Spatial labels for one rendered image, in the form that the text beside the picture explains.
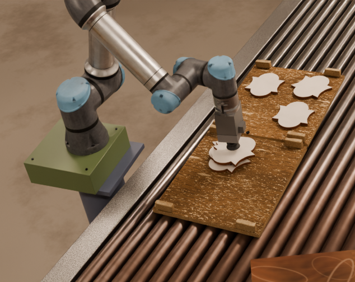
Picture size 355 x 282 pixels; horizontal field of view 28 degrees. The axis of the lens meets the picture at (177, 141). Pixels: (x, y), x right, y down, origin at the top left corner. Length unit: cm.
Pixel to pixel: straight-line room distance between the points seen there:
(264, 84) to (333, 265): 98
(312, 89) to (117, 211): 83
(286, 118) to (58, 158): 78
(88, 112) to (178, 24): 283
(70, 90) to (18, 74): 269
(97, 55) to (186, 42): 258
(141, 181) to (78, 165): 23
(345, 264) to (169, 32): 345
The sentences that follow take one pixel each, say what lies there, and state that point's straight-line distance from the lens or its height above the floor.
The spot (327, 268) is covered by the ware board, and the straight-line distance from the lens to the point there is 177.
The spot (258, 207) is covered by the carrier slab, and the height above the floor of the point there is 94.
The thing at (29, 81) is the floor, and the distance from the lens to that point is 486.
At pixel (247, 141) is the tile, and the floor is 98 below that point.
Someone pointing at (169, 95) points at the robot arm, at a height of 128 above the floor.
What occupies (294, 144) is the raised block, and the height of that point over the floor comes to 95.
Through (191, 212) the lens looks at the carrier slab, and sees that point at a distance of 211.
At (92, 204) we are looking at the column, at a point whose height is 74.
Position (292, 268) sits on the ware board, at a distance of 178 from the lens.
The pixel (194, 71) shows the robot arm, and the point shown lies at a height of 128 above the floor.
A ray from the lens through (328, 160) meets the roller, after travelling 226.
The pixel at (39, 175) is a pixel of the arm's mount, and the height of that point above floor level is 91.
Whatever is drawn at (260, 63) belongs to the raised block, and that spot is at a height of 96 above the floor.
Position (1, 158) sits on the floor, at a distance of 422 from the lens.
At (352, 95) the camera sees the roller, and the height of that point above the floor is 91.
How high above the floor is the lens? 237
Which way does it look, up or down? 37 degrees down
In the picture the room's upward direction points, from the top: 12 degrees counter-clockwise
